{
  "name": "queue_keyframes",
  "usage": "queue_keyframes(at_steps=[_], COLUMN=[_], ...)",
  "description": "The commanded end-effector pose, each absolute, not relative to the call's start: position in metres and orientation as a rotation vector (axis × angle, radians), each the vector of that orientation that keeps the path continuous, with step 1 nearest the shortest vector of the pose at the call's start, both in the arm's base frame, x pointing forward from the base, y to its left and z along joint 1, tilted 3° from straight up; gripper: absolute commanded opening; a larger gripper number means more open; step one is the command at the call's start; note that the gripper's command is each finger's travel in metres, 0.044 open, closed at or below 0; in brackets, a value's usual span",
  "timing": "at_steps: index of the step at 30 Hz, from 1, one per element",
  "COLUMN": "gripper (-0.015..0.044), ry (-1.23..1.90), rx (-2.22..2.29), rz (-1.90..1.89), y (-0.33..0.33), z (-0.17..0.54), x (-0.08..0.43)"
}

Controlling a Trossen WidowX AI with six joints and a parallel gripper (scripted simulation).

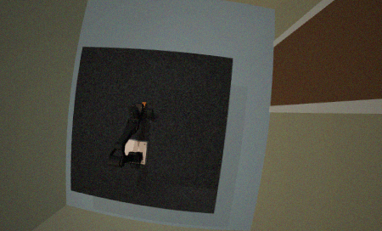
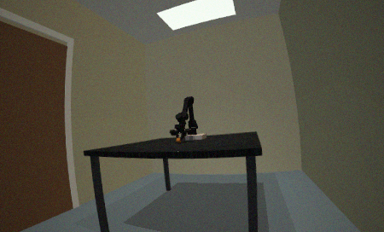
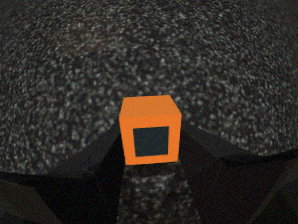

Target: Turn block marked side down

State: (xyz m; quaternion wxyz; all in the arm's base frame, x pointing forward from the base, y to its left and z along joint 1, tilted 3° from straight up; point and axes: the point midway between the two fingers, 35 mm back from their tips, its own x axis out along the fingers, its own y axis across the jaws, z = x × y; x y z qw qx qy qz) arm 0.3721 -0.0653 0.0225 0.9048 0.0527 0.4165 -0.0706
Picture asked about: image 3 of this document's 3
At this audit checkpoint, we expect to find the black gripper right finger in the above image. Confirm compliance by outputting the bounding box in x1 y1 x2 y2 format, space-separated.
178 120 298 224

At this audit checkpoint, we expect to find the orange block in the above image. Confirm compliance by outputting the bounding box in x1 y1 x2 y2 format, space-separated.
120 95 182 165

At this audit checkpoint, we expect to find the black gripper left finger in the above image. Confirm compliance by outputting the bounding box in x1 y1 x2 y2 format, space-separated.
0 123 125 224

